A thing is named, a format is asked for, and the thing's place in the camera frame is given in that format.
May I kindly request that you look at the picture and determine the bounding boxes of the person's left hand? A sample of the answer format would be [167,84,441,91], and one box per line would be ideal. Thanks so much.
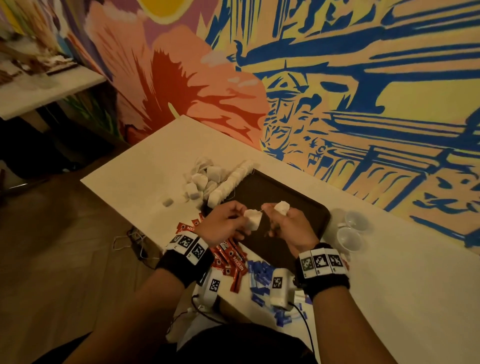
[193,199,251,249]

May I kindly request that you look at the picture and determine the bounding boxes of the person's right hand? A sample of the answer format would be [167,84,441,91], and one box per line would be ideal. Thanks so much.
[261,202,321,259]

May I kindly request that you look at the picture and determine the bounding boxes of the dark brown tray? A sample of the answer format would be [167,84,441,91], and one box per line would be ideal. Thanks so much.
[201,168,333,273]

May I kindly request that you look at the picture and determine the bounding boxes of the pile of red Nescafe sachets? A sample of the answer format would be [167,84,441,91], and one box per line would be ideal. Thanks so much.
[175,216,251,294]

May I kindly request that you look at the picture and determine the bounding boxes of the row of tea bags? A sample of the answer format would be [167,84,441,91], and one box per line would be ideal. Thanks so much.
[206,159,257,210]

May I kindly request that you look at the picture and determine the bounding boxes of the pile of white tea bags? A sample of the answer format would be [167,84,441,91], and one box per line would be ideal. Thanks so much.
[160,156,235,210]

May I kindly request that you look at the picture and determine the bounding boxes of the pile of blue sugar sachets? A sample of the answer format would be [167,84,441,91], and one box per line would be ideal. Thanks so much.
[247,259,310,328]

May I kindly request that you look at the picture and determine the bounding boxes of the person's right forearm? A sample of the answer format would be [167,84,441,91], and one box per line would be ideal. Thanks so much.
[311,286,399,364]

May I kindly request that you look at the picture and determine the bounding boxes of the person's left forearm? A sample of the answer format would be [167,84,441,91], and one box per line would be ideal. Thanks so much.
[63,267,189,364]

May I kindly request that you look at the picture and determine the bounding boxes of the black left wristband with markers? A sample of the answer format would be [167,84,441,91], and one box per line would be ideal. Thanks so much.
[155,229,216,288]

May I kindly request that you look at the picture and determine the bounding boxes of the small white cup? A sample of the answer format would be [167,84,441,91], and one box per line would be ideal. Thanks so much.
[334,227,365,254]
[341,210,370,232]

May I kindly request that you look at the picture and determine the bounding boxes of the black clothing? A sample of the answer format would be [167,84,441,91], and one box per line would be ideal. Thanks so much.
[33,322,319,364]

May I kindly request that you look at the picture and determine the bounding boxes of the colourful papers on shelf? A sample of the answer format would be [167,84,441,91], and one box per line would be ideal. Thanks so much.
[0,41,80,85]

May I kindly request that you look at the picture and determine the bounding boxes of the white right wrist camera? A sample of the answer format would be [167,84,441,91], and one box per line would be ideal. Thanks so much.
[268,267,297,311]

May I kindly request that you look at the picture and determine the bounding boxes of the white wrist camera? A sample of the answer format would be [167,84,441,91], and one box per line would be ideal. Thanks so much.
[268,267,297,311]
[196,270,225,312]

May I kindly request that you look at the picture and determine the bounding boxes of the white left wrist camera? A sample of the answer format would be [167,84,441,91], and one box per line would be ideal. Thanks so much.
[196,270,225,312]

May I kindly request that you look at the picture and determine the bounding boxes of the black right camera cable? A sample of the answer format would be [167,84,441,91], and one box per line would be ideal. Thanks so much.
[294,306,318,357]

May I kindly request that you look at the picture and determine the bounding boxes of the white wall shelf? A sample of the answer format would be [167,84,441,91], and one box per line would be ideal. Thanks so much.
[0,46,108,122]

